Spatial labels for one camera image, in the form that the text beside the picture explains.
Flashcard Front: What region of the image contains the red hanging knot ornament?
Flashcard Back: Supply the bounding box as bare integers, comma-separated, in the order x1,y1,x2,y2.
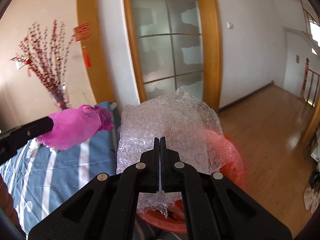
73,23,91,68

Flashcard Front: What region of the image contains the magenta plastic bag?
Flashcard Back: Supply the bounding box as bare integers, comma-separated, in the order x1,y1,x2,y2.
36,105,114,151

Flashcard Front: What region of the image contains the clutter pile under shelf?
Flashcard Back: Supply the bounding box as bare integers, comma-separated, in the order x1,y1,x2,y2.
303,129,319,214

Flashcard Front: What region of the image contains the wall light switch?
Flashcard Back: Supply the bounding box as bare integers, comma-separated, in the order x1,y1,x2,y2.
227,22,234,30

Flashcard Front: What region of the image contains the glass vase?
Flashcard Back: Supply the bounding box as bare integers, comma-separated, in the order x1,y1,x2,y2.
49,83,72,111

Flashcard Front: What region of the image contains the wooden stair railing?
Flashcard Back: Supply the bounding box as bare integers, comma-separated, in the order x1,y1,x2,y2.
300,58,319,107

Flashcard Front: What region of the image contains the red plastic waste basket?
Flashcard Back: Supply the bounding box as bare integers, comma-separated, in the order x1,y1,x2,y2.
137,135,247,234

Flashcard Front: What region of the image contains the blue white striped cloth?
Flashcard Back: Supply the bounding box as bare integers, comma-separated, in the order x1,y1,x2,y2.
1,101,120,233

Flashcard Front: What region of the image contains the clear bubble wrap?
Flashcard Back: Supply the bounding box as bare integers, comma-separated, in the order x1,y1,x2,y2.
116,86,230,218

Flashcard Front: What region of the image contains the frosted glass sliding door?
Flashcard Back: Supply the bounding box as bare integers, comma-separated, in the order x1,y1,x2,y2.
124,0,222,110

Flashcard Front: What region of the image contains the red berry branch bouquet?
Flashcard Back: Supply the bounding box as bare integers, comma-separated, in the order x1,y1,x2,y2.
10,20,75,96

